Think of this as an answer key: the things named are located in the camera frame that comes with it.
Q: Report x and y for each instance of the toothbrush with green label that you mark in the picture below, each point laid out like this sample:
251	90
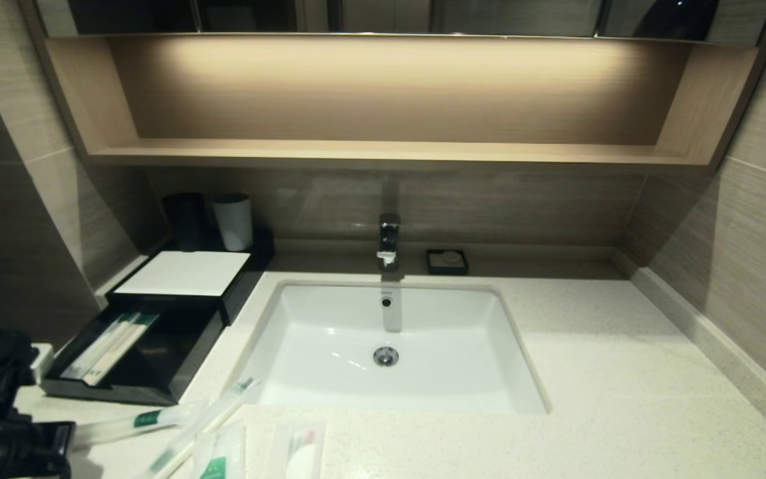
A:
147	419

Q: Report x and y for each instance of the black box drawer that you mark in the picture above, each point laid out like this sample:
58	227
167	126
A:
170	359

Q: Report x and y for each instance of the black cup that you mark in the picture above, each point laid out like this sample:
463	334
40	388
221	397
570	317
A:
185	223

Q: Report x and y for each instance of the white and green packets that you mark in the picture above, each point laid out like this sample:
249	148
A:
100	346
125	346

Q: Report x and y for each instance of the clear sachet with green print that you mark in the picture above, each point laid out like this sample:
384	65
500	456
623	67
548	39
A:
220	459

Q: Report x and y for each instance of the clear packet with red item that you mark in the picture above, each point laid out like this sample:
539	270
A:
300	452

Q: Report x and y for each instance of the white cup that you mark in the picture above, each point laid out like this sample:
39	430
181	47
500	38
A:
233	223

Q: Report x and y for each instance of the white sink basin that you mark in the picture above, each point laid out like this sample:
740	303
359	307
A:
330	346

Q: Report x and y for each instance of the chrome sink drain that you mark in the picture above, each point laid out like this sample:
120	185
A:
386	356

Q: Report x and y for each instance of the chrome faucet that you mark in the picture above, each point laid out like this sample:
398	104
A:
388	239

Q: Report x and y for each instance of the black soap dish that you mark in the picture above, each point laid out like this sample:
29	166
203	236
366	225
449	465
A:
433	266

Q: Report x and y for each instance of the round soap bar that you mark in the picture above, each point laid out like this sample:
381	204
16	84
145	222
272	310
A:
450	257

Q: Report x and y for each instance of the mirror cabinet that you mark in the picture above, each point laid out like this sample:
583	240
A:
489	16

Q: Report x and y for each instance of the wooden wall shelf niche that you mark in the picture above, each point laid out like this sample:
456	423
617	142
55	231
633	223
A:
389	153

